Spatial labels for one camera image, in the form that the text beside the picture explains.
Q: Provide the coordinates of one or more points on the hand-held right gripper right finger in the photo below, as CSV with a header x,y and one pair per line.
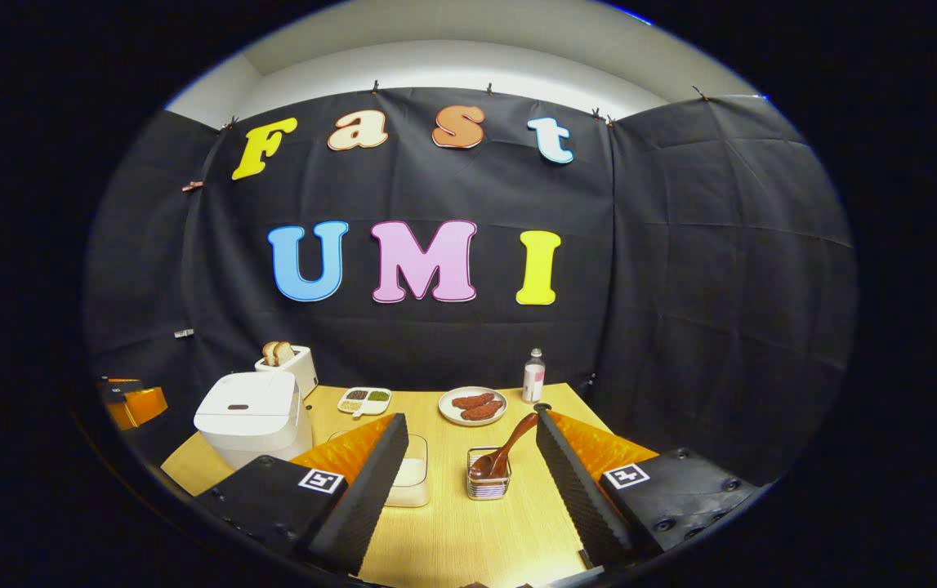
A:
x,y
574,482

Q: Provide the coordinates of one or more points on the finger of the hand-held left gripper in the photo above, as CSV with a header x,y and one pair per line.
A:
x,y
121,385
140,407

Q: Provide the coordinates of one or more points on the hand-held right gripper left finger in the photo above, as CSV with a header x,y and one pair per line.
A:
x,y
366,490

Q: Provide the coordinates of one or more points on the brown wooden spoon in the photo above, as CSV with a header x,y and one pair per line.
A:
x,y
509,445

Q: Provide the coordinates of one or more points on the white rice cooker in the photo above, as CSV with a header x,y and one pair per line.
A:
x,y
247,408

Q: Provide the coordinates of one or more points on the clear plastic rice container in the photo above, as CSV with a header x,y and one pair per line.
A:
x,y
415,482

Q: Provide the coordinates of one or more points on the white divided grain dish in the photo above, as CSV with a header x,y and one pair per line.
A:
x,y
364,402

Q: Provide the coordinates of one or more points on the small pink label bottle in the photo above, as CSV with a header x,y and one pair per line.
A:
x,y
533,380

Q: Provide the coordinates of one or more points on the white round plate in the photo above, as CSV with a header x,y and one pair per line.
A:
x,y
448,412

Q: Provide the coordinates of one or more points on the red meat piece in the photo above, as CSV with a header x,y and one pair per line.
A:
x,y
472,400
483,411

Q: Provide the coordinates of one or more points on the white toaster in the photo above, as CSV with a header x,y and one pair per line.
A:
x,y
303,371

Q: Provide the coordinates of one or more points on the toasted bread slice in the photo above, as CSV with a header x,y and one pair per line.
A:
x,y
285,352
269,353

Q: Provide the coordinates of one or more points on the pink cloth clip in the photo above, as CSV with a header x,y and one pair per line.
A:
x,y
192,186

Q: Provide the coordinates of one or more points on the black backdrop cloth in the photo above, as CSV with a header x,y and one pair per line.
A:
x,y
721,245

